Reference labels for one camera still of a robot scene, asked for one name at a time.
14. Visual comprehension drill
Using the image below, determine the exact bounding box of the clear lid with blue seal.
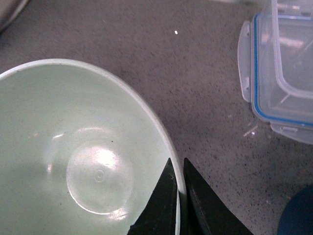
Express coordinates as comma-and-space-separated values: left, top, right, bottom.
237, 13, 313, 144

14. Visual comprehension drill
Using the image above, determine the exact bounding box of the cream toaster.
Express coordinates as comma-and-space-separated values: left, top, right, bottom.
0, 0, 30, 32

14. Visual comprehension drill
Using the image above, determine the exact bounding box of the clear plastic food container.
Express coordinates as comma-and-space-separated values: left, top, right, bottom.
271, 0, 313, 99

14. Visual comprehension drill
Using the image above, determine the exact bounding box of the dark blue saucepan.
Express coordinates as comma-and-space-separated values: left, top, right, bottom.
277, 185, 313, 235

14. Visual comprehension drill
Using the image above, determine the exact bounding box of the green bowl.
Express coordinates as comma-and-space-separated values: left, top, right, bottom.
0, 59, 187, 235

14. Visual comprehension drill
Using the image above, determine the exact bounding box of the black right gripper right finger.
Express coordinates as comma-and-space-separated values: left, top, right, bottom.
183, 158, 252, 235

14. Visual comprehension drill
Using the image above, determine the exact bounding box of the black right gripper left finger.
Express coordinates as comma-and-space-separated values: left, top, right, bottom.
128, 159, 178, 235

